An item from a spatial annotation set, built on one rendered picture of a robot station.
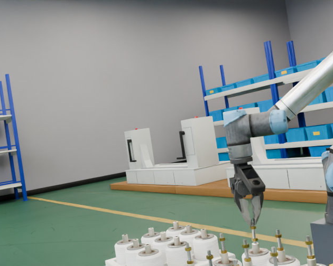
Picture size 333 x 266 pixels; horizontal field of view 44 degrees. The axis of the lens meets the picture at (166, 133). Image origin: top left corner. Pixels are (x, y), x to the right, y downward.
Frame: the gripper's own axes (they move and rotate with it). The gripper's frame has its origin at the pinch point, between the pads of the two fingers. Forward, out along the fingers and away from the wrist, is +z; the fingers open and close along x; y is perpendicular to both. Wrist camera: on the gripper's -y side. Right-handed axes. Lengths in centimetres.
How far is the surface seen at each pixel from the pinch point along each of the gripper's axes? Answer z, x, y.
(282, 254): 7.9, -3.7, -11.5
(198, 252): 14.3, 14.1, 27.6
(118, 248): 11, 44, 42
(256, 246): 7.7, 0.2, -0.4
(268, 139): 2, -217, 552
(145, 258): 10.6, 34.2, 18.6
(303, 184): 23, -100, 183
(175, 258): 13.5, 23.6, 22.6
